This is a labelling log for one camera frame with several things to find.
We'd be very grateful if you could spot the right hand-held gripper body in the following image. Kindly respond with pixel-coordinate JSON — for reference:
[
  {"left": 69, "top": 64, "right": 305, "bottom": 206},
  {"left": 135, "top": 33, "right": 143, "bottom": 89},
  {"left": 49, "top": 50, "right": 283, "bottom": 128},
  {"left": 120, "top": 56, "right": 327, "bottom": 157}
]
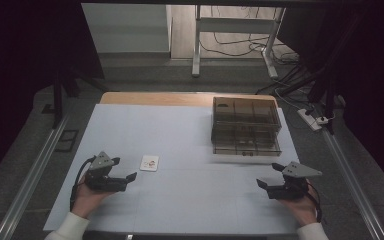
[{"left": 266, "top": 161, "right": 323, "bottom": 201}]

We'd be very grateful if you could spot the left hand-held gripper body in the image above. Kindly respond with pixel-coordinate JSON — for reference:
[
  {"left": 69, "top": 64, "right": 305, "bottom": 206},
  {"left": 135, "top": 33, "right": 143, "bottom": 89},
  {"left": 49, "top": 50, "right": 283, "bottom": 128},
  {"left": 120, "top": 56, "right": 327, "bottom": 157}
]
[{"left": 85, "top": 151, "right": 128, "bottom": 193}]

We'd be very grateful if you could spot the white card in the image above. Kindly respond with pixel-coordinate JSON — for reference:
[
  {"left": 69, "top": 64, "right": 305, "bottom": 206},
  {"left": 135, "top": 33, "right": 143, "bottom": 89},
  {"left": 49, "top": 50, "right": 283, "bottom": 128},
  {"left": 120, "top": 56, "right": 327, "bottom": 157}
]
[{"left": 139, "top": 154, "right": 160, "bottom": 173}]

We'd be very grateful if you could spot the transparent brown drawer box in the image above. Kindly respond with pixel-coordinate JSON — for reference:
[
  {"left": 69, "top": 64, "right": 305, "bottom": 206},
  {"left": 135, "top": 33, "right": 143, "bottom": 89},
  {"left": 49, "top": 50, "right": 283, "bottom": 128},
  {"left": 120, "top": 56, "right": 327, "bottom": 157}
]
[{"left": 210, "top": 96, "right": 283, "bottom": 158}]

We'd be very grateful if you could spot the person's right hand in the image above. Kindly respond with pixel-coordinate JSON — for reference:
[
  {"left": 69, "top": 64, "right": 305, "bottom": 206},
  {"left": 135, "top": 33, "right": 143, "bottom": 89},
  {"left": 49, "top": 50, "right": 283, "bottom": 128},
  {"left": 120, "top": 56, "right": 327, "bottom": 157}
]
[{"left": 279, "top": 179, "right": 319, "bottom": 228}]

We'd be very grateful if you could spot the person's left hand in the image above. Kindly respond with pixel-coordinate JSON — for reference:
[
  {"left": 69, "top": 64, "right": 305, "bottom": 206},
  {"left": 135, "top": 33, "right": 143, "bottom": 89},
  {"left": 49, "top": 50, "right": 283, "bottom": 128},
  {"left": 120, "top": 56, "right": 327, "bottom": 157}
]
[{"left": 71, "top": 181, "right": 115, "bottom": 220}]

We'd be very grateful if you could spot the black floor plate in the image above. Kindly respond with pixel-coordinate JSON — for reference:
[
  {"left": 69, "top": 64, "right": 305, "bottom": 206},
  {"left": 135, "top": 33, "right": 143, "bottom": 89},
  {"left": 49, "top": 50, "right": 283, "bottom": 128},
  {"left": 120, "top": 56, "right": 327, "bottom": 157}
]
[{"left": 54, "top": 129, "right": 80, "bottom": 153}]

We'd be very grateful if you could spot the white table mat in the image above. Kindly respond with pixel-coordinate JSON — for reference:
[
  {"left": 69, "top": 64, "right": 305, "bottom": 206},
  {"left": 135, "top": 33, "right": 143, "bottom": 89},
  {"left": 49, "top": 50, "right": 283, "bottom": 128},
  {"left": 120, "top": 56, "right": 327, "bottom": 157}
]
[{"left": 42, "top": 103, "right": 302, "bottom": 235}]

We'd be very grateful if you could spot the white power strip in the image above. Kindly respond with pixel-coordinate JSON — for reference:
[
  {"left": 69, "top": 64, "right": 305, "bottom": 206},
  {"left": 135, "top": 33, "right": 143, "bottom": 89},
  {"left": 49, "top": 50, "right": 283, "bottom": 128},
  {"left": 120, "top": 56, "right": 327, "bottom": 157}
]
[{"left": 296, "top": 108, "right": 330, "bottom": 132}]

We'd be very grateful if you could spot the black tripod stand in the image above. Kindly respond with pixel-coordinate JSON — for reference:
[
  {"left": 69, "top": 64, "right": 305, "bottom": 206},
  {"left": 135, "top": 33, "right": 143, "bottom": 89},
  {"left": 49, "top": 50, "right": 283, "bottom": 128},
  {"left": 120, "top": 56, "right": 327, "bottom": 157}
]
[{"left": 41, "top": 63, "right": 109, "bottom": 130}]

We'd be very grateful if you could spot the dark curtain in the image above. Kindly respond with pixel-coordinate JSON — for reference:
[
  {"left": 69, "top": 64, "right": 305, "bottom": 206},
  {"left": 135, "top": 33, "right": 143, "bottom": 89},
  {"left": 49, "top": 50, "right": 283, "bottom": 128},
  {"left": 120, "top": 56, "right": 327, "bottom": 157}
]
[
  {"left": 0, "top": 0, "right": 105, "bottom": 191},
  {"left": 277, "top": 6, "right": 384, "bottom": 189}
]

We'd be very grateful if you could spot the white cabinet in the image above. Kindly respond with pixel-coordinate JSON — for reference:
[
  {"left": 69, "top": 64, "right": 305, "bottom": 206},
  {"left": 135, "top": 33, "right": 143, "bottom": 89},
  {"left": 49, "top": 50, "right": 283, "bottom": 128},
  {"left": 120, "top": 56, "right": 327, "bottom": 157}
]
[{"left": 81, "top": 3, "right": 173, "bottom": 54}]

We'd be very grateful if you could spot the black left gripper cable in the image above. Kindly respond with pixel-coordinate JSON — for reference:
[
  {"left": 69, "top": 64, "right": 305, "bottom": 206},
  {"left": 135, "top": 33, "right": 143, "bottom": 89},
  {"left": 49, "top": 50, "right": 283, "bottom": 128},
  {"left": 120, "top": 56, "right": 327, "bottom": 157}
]
[{"left": 69, "top": 155, "right": 97, "bottom": 212}]

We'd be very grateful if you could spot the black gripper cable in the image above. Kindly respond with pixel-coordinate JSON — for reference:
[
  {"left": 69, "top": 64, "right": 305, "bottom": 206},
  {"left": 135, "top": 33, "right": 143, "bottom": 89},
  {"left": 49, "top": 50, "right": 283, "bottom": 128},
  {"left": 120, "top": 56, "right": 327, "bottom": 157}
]
[
  {"left": 69, "top": 155, "right": 97, "bottom": 212},
  {"left": 307, "top": 182, "right": 323, "bottom": 224}
]

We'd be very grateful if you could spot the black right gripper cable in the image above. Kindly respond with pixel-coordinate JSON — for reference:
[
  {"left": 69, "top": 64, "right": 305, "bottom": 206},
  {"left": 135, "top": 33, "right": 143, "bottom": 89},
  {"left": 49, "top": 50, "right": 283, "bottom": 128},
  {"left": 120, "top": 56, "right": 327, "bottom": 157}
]
[{"left": 307, "top": 182, "right": 323, "bottom": 224}]

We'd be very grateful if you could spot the aluminium floor rail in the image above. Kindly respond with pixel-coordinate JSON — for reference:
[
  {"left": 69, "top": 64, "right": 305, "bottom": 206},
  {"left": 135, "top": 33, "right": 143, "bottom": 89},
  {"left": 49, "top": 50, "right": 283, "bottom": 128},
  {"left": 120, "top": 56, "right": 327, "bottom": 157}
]
[
  {"left": 0, "top": 113, "right": 70, "bottom": 240},
  {"left": 322, "top": 131, "right": 384, "bottom": 240}
]

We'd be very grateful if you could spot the white power cable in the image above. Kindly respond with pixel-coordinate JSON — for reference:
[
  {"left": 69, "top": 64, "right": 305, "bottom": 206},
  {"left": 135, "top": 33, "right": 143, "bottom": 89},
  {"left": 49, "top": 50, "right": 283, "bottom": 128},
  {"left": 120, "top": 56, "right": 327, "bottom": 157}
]
[{"left": 274, "top": 87, "right": 302, "bottom": 111}]

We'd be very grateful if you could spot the black stand with cables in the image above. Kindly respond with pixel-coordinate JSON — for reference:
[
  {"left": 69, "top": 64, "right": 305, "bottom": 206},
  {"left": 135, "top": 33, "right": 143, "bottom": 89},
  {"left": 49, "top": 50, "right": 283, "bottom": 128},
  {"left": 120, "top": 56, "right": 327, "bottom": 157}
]
[{"left": 273, "top": 13, "right": 361, "bottom": 136}]

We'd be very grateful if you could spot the black floor cable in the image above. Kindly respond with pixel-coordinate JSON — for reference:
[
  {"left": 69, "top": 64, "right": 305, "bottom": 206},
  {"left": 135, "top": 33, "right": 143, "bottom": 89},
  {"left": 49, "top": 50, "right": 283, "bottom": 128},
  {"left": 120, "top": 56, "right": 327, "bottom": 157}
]
[{"left": 199, "top": 31, "right": 300, "bottom": 66}]

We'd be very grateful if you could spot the white metal desk frame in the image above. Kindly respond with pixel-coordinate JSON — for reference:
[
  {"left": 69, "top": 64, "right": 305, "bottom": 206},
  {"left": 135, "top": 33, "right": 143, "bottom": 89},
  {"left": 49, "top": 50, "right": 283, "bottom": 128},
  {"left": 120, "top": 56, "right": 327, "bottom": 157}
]
[{"left": 191, "top": 4, "right": 287, "bottom": 80}]

